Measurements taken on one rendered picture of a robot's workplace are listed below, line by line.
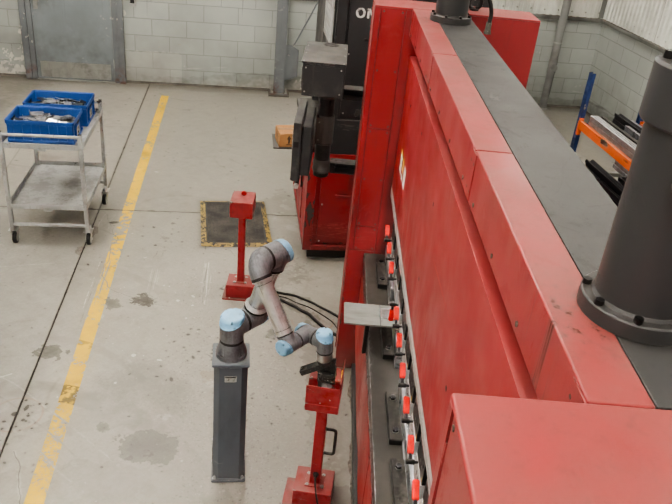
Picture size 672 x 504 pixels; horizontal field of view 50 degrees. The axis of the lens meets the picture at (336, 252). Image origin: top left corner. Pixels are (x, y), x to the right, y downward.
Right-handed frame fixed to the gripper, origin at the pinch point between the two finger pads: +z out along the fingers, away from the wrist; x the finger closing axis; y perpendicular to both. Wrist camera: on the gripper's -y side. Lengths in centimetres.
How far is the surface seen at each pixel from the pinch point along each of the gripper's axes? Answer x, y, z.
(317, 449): 2.5, -1.9, 37.3
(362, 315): 29.9, 16.7, -25.6
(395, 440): -42, 36, -14
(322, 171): 168, -21, -44
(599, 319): -161, 68, -152
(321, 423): 2.5, 0.1, 20.3
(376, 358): 14.1, 25.0, -12.2
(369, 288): 77, 17, -13
